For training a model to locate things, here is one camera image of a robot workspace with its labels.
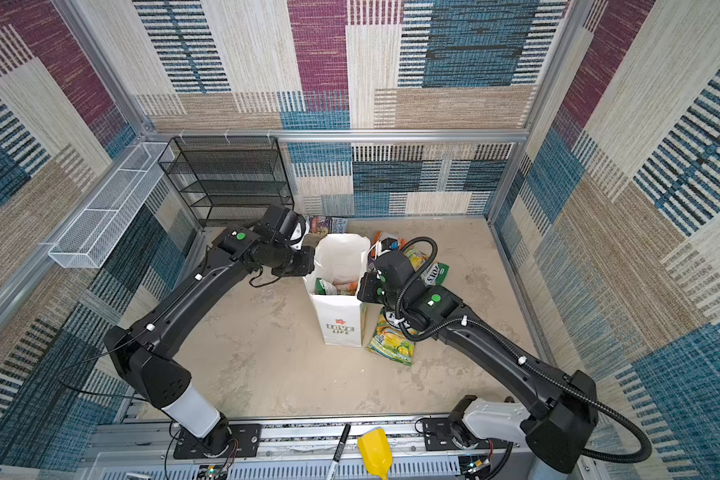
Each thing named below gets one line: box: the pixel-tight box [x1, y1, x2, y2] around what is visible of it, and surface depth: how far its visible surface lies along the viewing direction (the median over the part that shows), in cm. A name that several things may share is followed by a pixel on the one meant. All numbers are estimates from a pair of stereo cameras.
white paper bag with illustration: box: [303, 233, 371, 347], surface depth 83 cm
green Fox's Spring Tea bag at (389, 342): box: [365, 308, 415, 367], surface depth 88 cm
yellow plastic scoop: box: [358, 427, 392, 480], surface depth 73 cm
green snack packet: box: [315, 277, 337, 295], surface depth 84 cm
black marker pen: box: [326, 424, 351, 480], surface depth 73 cm
